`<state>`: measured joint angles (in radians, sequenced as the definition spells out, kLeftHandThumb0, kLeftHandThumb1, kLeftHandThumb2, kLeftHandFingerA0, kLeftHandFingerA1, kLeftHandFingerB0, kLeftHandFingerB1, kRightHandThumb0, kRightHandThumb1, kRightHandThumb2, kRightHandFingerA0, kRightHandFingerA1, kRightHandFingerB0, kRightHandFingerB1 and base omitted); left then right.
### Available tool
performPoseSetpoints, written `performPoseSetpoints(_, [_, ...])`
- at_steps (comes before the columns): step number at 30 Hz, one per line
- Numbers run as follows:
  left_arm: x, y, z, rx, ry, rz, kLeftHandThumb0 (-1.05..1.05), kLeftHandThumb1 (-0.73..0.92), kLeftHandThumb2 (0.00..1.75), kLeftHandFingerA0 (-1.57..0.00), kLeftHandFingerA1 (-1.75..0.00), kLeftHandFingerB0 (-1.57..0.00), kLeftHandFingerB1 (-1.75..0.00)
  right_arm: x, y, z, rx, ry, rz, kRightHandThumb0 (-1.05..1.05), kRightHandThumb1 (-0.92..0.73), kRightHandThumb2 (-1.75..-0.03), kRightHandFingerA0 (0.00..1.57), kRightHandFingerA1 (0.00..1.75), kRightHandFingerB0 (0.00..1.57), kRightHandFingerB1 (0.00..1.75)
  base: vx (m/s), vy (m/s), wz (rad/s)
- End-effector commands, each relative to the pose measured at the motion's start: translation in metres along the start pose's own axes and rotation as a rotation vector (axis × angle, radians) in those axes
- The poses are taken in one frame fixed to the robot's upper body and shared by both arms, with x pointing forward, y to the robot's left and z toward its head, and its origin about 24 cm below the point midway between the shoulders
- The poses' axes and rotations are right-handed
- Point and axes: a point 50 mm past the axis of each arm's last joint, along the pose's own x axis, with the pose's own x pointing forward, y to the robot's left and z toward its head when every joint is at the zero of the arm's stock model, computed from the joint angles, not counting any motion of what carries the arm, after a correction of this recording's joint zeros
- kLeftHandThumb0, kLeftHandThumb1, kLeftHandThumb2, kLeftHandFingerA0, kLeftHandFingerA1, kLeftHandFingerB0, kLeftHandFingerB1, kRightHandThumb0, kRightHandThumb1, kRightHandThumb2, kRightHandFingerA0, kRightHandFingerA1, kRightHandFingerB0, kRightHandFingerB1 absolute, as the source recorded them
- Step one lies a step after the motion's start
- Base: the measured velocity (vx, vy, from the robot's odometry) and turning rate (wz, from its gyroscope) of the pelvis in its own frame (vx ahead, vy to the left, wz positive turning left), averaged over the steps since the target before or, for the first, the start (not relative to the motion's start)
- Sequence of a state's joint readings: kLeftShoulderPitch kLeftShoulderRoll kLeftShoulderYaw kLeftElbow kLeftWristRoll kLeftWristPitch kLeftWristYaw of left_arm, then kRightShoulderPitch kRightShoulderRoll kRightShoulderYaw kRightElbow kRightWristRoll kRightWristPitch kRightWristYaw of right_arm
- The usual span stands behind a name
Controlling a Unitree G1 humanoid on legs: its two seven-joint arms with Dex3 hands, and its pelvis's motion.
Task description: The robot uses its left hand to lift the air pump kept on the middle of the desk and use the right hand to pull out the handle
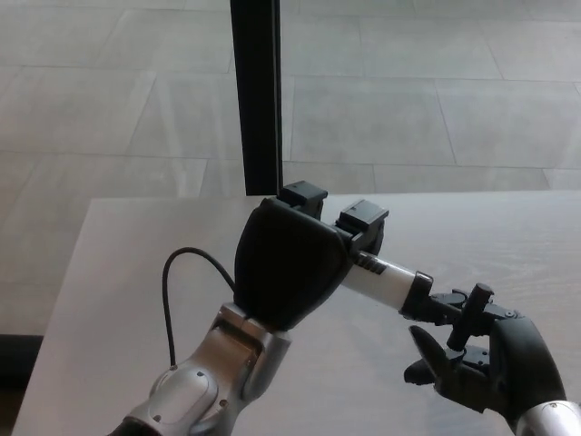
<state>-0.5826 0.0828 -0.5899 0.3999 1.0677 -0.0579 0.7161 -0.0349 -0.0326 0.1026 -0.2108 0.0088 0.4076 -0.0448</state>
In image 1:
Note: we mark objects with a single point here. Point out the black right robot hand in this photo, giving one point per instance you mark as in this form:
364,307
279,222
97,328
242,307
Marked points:
522,363

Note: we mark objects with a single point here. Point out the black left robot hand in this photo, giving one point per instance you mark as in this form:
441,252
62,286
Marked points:
286,263

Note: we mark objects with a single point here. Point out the white Franklin hand air pump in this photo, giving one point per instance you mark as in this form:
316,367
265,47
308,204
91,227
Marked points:
386,279

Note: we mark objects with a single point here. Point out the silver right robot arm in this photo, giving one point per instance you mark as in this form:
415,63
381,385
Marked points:
554,420

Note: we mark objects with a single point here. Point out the black window frame post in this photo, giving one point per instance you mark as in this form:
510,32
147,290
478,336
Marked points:
256,95

